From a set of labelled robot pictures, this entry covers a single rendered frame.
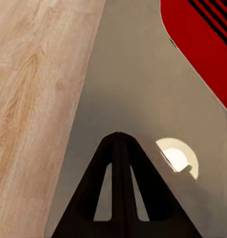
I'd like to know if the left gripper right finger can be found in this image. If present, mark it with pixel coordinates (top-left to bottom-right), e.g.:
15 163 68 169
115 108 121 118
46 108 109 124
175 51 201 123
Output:
119 132 203 238

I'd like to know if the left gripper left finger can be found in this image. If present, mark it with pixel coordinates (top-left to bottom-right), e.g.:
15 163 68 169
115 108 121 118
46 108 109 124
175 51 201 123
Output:
51 132 126 238

